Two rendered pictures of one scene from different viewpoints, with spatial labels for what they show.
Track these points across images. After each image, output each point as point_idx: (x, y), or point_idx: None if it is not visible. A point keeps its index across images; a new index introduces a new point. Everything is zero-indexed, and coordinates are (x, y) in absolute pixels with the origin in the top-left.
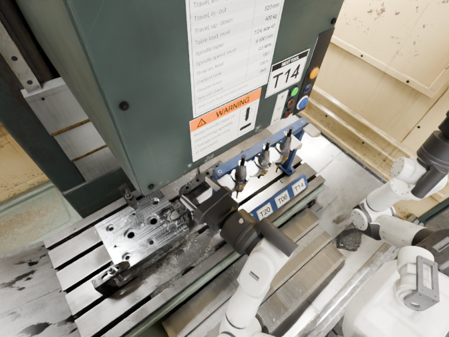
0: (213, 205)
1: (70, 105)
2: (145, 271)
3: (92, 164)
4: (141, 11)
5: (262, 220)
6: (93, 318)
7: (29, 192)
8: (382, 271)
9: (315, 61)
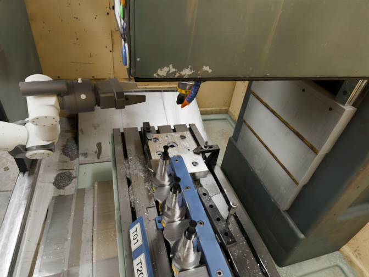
0: (111, 83)
1: (268, 83)
2: (144, 157)
3: (245, 138)
4: None
5: (62, 79)
6: (132, 132)
7: None
8: None
9: None
